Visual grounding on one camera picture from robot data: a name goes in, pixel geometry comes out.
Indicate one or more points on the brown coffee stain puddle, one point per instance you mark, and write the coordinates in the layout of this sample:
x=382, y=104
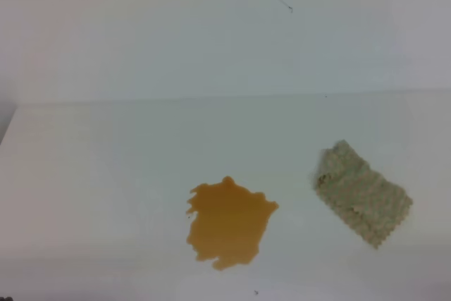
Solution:
x=228, y=223

